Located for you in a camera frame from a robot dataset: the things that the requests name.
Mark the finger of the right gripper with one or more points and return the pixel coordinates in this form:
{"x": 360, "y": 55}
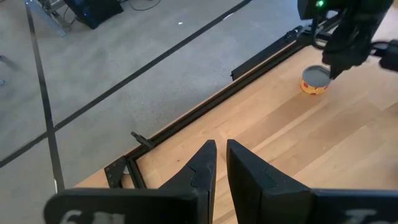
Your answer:
{"x": 335, "y": 70}

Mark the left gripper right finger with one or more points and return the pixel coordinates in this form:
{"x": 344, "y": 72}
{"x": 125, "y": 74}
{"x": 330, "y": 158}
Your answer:
{"x": 258, "y": 193}

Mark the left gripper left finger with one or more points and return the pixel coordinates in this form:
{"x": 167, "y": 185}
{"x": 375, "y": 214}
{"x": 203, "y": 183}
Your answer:
{"x": 199, "y": 186}

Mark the yellow can with red dots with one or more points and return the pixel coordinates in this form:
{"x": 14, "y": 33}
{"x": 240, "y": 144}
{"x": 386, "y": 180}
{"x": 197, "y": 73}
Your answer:
{"x": 315, "y": 79}

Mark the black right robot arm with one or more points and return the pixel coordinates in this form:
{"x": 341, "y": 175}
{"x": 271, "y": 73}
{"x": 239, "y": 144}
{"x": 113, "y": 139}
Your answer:
{"x": 311, "y": 6}

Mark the long black floor tape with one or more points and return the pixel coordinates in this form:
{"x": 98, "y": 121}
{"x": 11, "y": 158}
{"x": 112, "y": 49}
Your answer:
{"x": 124, "y": 82}

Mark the crossing black floor tape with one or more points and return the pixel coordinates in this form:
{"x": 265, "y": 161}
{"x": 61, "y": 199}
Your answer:
{"x": 47, "y": 109}

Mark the black equipment case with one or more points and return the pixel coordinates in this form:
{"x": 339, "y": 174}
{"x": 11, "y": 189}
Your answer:
{"x": 93, "y": 11}

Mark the grey metal stand leg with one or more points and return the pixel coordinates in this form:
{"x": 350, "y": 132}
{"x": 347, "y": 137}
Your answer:
{"x": 49, "y": 18}

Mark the small black frame clamp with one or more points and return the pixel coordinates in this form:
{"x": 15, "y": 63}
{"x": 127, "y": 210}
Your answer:
{"x": 141, "y": 139}

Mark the black metal table frame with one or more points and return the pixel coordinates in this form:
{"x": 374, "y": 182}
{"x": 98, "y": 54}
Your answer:
{"x": 202, "y": 105}

